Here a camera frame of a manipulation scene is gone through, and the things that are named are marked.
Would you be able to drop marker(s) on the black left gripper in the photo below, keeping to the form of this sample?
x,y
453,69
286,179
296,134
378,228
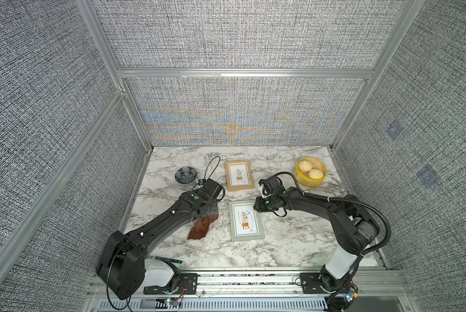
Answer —
x,y
215,210

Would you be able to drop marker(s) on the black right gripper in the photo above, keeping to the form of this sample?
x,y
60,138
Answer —
x,y
257,205

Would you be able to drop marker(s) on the brown microfibre cloth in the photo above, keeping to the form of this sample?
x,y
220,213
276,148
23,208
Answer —
x,y
201,227

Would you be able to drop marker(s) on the grey green picture frame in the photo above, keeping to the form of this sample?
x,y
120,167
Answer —
x,y
245,221

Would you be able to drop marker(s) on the light wood picture frame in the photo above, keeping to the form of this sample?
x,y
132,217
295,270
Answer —
x,y
239,175

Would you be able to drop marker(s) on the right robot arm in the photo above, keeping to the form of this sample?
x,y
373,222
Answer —
x,y
354,228

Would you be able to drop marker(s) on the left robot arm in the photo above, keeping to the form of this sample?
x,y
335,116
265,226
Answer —
x,y
122,262

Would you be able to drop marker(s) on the grey flower shaped dish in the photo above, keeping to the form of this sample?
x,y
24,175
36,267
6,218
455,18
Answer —
x,y
185,175

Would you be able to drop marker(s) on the yellow rimmed bamboo steamer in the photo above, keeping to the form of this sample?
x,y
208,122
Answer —
x,y
302,177

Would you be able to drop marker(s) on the white steamed bun back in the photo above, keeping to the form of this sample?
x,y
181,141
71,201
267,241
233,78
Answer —
x,y
305,166

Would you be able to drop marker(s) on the white steamed bun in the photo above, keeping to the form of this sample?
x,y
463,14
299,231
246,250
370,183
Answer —
x,y
305,166
316,173

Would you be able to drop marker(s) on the white steamed bun front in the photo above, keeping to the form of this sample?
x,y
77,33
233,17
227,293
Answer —
x,y
316,173

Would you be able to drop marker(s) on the silver fork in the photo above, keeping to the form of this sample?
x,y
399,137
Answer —
x,y
166,259

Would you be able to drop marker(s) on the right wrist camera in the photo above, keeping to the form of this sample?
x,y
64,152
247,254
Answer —
x,y
271,186

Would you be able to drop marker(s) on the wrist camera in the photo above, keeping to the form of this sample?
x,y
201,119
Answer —
x,y
210,189
271,186

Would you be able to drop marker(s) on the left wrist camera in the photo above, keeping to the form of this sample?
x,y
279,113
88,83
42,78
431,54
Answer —
x,y
210,189

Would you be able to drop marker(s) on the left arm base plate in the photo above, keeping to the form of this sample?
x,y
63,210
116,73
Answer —
x,y
179,284

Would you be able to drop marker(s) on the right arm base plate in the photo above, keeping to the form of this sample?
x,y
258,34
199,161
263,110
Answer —
x,y
311,283

